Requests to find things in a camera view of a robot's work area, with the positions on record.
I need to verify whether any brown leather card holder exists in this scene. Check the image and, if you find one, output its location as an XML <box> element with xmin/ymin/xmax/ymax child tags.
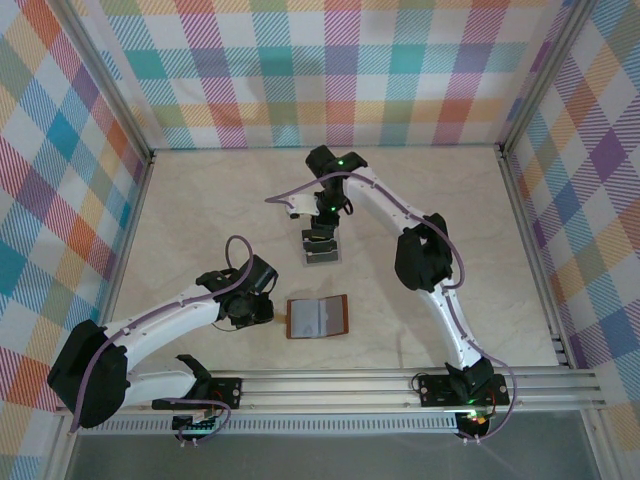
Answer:
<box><xmin>273</xmin><ymin>293</ymin><xmax>349</xmax><ymax>342</ymax></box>

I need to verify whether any aluminium frame rail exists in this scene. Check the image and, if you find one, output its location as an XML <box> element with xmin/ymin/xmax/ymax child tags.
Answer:
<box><xmin>53</xmin><ymin>367</ymin><xmax>609</xmax><ymax>415</ymax></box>

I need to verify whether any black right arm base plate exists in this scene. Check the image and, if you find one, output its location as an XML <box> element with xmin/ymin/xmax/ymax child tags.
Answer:
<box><xmin>418</xmin><ymin>373</ymin><xmax>511</xmax><ymax>407</ymax></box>

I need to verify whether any aluminium frame leg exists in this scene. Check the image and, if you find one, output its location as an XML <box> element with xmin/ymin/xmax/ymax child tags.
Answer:
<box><xmin>44</xmin><ymin>414</ymin><xmax>84</xmax><ymax>480</ymax></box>
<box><xmin>582</xmin><ymin>409</ymin><xmax>619</xmax><ymax>480</ymax></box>

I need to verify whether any aluminium side rail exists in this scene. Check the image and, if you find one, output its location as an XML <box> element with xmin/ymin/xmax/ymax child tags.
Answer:
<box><xmin>84</xmin><ymin>152</ymin><xmax>156</xmax><ymax>376</ymax></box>
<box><xmin>497</xmin><ymin>144</ymin><xmax>576</xmax><ymax>371</ymax></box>

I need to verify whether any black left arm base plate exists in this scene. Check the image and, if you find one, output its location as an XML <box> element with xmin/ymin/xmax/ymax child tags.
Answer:
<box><xmin>151</xmin><ymin>377</ymin><xmax>244</xmax><ymax>412</ymax></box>

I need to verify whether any slotted grey cable duct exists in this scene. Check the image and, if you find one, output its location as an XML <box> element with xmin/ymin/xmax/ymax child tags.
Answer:
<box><xmin>79</xmin><ymin>418</ymin><xmax>460</xmax><ymax>434</ymax></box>

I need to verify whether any aluminium frame post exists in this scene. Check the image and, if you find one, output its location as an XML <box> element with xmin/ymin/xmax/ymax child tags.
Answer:
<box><xmin>49</xmin><ymin>0</ymin><xmax>156</xmax><ymax>166</ymax></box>
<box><xmin>497</xmin><ymin>0</ymin><xmax>601</xmax><ymax>154</ymax></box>

